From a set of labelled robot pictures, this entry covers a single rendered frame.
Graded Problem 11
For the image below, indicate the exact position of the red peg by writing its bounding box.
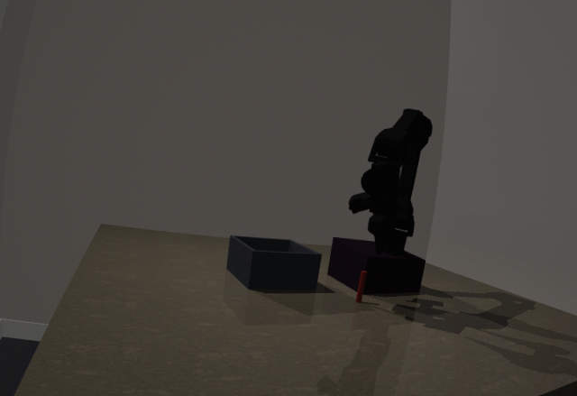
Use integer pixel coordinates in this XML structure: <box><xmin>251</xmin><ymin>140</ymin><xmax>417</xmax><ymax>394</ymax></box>
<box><xmin>356</xmin><ymin>271</ymin><xmax>367</xmax><ymax>302</ymax></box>

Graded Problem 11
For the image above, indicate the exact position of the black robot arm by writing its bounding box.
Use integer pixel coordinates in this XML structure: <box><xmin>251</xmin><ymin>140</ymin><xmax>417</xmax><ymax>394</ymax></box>
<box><xmin>348</xmin><ymin>108</ymin><xmax>433</xmax><ymax>256</ymax></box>

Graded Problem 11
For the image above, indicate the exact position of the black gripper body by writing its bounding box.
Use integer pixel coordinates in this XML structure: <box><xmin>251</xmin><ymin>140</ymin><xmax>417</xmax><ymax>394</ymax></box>
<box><xmin>368</xmin><ymin>188</ymin><xmax>398</xmax><ymax>234</ymax></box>

